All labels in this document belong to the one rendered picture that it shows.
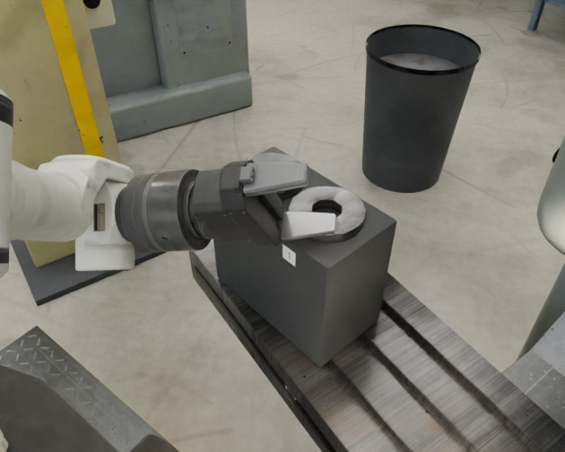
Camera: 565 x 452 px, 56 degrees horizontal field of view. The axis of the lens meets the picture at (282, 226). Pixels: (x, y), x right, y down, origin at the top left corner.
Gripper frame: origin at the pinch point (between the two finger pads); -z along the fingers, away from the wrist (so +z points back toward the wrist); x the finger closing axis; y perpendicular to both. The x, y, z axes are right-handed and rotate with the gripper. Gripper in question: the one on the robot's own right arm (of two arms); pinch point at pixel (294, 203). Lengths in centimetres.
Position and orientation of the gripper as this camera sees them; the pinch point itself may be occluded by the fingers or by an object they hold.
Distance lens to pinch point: 54.0
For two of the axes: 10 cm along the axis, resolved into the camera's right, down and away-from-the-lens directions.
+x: -3.2, -4.2, -8.5
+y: 1.0, -9.1, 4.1
